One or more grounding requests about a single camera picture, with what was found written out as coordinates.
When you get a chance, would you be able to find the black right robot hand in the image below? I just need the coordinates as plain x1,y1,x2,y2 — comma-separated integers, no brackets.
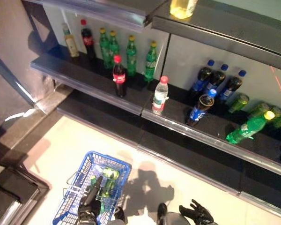
179,199,217,225

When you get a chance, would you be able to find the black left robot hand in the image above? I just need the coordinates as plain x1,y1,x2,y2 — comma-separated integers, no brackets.
77,175,104,222

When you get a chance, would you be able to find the blue plastic shopping basket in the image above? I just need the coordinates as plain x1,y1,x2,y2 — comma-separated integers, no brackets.
52,150,133,225

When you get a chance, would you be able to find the water bottle red cap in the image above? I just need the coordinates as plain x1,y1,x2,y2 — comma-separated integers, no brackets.
151,75,170,116

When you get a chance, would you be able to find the dark store shelf unit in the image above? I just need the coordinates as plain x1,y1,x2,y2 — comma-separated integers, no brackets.
57,90,281,221

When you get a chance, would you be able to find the black low cabinet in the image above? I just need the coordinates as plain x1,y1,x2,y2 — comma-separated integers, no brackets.
0,158,50,225

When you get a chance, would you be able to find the Pepsi bottle blue cap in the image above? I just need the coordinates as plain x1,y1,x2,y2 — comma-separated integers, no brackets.
219,69,247,104
189,59,215,94
205,63,229,94
185,89,217,128

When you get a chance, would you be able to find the Coca-Cola bottle red cap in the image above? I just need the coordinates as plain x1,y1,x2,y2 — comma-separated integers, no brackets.
80,19,97,62
112,55,127,98

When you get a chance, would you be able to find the small pale tea bottle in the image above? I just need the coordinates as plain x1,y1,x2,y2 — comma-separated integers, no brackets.
61,22,80,58

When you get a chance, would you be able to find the large yellow tea bottle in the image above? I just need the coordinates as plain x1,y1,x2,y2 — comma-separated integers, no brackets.
170,0,199,19

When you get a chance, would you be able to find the clear plastic price rail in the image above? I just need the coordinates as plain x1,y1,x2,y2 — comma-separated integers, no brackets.
21,0,153,30
141,107,281,180
30,60,143,116

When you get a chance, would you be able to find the dark metal frame bar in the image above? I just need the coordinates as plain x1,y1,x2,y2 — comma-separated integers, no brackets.
0,46,37,107

